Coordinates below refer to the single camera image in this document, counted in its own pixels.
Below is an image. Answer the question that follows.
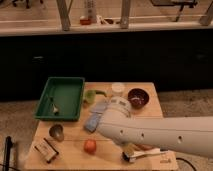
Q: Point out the orange apple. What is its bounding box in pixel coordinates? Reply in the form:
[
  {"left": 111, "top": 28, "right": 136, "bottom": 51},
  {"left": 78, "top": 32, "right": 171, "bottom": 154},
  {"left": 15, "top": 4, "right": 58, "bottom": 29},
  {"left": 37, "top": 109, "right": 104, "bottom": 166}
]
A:
[{"left": 83, "top": 139, "right": 97, "bottom": 154}]

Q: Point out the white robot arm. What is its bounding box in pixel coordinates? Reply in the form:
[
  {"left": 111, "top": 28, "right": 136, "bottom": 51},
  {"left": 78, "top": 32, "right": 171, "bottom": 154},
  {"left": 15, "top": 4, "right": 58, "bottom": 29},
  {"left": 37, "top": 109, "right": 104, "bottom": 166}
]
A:
[{"left": 97, "top": 97, "right": 213, "bottom": 158}]

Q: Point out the green plastic tray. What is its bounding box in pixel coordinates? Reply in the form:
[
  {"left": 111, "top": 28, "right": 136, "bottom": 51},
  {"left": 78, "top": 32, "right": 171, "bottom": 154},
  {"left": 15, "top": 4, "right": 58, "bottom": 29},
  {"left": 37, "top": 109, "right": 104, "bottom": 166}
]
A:
[{"left": 34, "top": 77, "right": 85, "bottom": 121}]

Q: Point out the small object in tray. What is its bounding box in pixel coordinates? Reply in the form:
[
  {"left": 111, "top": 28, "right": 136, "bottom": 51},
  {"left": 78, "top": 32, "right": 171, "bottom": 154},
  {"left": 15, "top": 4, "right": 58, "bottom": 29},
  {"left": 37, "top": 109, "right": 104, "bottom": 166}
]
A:
[{"left": 49, "top": 97, "right": 59, "bottom": 115}]

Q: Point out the white plastic cup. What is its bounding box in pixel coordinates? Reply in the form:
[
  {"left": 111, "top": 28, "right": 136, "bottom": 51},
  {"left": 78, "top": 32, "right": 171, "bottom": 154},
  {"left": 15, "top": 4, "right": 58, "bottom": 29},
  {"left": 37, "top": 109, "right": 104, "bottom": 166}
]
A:
[{"left": 111, "top": 82, "right": 125, "bottom": 96}]

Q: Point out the green ladle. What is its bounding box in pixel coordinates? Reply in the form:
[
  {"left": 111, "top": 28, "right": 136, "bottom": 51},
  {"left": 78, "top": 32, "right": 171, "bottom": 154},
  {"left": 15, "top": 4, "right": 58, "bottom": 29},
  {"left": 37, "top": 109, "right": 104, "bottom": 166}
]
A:
[{"left": 83, "top": 90, "right": 107, "bottom": 104}]

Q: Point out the dark brown bowl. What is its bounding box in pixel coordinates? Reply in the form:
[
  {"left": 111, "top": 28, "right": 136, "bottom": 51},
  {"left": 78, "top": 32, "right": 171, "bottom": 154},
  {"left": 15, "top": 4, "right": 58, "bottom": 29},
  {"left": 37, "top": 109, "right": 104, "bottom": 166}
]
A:
[{"left": 128, "top": 88, "right": 149, "bottom": 109}]

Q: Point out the blue sponge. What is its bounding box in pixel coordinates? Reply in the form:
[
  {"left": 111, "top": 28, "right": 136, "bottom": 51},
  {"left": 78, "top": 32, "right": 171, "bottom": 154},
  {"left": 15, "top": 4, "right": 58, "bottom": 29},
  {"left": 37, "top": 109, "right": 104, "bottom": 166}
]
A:
[{"left": 84, "top": 113, "right": 101, "bottom": 132}]

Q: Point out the small metal cup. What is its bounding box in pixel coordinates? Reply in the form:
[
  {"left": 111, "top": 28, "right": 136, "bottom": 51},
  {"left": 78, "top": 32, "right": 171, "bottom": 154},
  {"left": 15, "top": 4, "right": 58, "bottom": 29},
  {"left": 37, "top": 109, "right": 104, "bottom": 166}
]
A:
[{"left": 49, "top": 124, "right": 64, "bottom": 142}]

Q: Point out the red item on shelf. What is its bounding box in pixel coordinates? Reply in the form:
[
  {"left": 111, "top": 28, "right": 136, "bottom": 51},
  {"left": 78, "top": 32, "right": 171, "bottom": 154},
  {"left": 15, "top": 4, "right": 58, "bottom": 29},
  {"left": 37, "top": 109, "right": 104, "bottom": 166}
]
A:
[{"left": 79, "top": 16, "right": 92, "bottom": 25}]

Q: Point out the large orange bowl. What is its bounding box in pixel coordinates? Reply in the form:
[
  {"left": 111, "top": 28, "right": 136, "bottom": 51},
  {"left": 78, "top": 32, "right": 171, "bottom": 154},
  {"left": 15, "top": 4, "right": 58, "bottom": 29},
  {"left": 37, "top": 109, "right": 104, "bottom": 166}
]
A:
[{"left": 135, "top": 144, "right": 154, "bottom": 151}]

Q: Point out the small cardboard box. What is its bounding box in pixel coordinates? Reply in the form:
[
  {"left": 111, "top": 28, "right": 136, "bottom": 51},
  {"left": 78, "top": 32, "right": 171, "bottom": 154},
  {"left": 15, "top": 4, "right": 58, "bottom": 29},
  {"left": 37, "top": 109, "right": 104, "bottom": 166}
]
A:
[{"left": 34, "top": 138, "right": 59, "bottom": 163}]

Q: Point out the black stand on floor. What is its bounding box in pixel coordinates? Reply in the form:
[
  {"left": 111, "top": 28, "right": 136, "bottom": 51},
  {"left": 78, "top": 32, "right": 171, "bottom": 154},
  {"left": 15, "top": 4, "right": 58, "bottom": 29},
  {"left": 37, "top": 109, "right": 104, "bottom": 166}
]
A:
[{"left": 2, "top": 136, "right": 13, "bottom": 171}]

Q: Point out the black floor cable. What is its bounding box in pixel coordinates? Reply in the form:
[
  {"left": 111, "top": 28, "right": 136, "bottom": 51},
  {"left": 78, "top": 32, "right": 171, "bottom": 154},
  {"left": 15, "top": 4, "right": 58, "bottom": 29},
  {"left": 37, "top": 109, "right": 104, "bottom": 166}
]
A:
[{"left": 175, "top": 157, "right": 198, "bottom": 171}]

